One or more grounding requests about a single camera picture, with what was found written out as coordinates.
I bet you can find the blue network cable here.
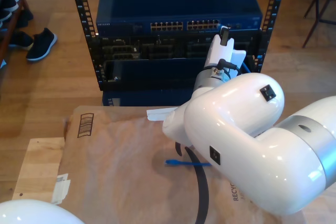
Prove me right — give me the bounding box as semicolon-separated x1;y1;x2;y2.
164;60;252;167

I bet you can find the black rack tray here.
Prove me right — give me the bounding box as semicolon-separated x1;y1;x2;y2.
101;56;259;91

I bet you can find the black server unit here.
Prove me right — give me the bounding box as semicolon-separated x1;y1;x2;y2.
89;34;269;61

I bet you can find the dark sneaker white sole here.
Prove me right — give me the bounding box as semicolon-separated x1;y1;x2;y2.
7;31;35;51
26;27;58;62

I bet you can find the white barcode label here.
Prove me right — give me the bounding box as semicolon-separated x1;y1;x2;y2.
50;173;71;206

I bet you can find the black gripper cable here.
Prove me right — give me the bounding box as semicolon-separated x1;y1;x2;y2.
217;58;241;74

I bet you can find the blue network switch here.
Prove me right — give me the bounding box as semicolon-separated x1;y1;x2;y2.
96;0;263;36

